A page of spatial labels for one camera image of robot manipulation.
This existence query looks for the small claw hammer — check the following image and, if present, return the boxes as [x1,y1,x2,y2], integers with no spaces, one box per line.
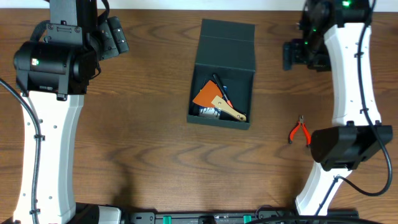
[211,73,247,122]

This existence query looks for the orange scraper wooden handle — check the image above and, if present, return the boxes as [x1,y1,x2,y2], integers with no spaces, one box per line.
[192,80,247,122]

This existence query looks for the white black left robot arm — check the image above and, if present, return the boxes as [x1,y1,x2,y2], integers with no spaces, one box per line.
[11,1,129,223]

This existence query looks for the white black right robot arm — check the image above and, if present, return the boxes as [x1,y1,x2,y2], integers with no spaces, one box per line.
[283,0,393,217]

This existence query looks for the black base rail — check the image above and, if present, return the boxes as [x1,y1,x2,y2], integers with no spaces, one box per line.
[123,208,360,224]

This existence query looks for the red handled pliers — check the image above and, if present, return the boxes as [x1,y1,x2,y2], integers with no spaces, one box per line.
[288,114,313,148]

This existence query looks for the dark green box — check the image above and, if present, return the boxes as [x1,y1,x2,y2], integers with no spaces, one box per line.
[187,19,256,130]

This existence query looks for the blue screwdriver bit case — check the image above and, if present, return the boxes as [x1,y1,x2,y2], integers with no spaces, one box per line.
[198,106,221,119]

